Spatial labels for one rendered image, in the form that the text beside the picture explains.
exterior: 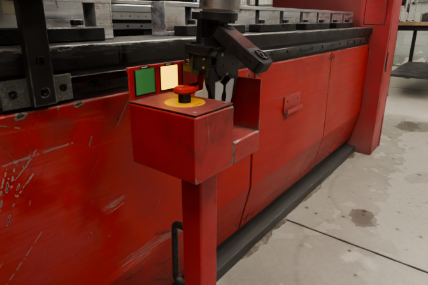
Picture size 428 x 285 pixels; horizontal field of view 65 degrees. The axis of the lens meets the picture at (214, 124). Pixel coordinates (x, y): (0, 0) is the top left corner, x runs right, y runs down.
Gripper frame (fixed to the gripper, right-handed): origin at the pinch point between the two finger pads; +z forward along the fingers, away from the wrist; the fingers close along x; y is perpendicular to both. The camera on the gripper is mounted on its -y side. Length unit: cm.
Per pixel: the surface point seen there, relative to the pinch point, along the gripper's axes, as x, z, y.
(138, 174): 4.5, 19.1, 19.8
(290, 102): -76, 16, 18
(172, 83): 4.3, -5.8, 9.2
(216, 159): 9.6, 3.8, -6.8
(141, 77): 12.3, -8.0, 9.4
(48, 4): 14.7, -18.9, 35.2
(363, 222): -100, 72, -17
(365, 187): -138, 73, -8
